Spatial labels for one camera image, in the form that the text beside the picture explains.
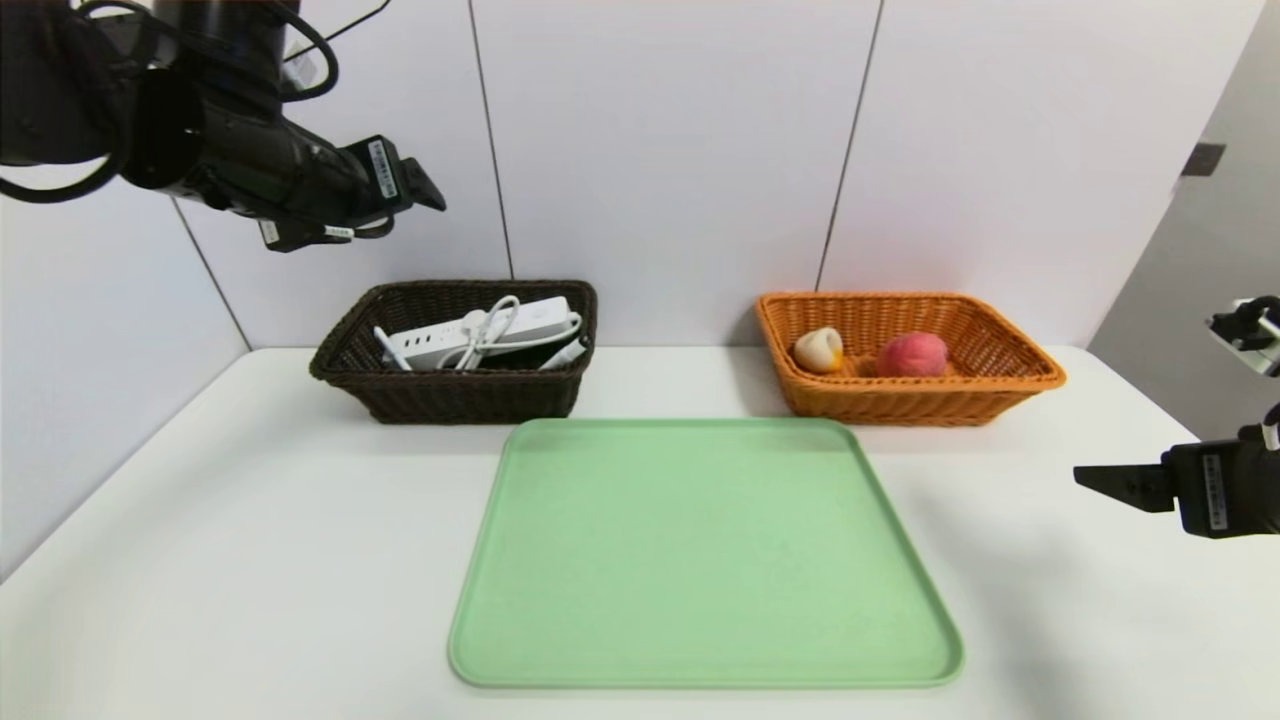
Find slim white stylus pen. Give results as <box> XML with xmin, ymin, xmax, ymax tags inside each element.
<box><xmin>373</xmin><ymin>326</ymin><xmax>414</xmax><ymax>372</ymax></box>

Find light green plastic tray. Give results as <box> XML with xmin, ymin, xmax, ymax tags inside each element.
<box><xmin>448</xmin><ymin>417</ymin><xmax>965</xmax><ymax>689</ymax></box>

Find orange wicker basket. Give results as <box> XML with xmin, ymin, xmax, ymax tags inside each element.
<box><xmin>755</xmin><ymin>291</ymin><xmax>1067</xmax><ymax>428</ymax></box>

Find yellow and white toy bun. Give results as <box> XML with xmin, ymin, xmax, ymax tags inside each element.
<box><xmin>793</xmin><ymin>327</ymin><xmax>846</xmax><ymax>375</ymax></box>

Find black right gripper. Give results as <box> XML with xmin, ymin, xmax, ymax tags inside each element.
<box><xmin>1073</xmin><ymin>437</ymin><xmax>1280</xmax><ymax>539</ymax></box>

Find white power strip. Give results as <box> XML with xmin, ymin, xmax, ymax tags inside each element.
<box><xmin>385</xmin><ymin>296</ymin><xmax>582</xmax><ymax>372</ymax></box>

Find pink toy peach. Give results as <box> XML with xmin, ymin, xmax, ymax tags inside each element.
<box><xmin>877</xmin><ymin>332</ymin><xmax>949</xmax><ymax>379</ymax></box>

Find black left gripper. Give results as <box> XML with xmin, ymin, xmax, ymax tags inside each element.
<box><xmin>282</xmin><ymin>119</ymin><xmax>447</xmax><ymax>230</ymax></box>

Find dark brown wicker basket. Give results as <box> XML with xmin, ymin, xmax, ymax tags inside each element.
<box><xmin>309</xmin><ymin>279</ymin><xmax>600</xmax><ymax>425</ymax></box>

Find thick white marker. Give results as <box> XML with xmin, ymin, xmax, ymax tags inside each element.
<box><xmin>538</xmin><ymin>335</ymin><xmax>593</xmax><ymax>373</ymax></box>

